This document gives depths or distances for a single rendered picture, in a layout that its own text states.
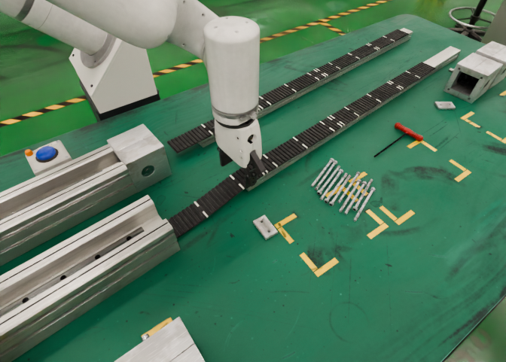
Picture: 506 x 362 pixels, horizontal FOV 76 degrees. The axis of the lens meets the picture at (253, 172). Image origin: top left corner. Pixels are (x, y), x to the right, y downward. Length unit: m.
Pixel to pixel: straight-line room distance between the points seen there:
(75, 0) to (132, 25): 0.06
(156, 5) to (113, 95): 0.61
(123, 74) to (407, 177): 0.80
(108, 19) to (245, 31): 0.18
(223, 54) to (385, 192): 0.50
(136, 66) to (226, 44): 0.56
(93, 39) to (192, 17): 0.50
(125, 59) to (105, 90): 0.11
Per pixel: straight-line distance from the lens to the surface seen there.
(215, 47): 0.50
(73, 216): 0.77
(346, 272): 0.67
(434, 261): 0.75
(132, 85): 1.04
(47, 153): 0.87
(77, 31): 1.01
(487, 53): 1.27
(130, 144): 0.77
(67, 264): 0.68
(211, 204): 0.71
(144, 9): 0.45
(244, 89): 0.53
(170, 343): 0.52
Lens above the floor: 1.37
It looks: 48 degrees down
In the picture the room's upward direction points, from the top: straight up
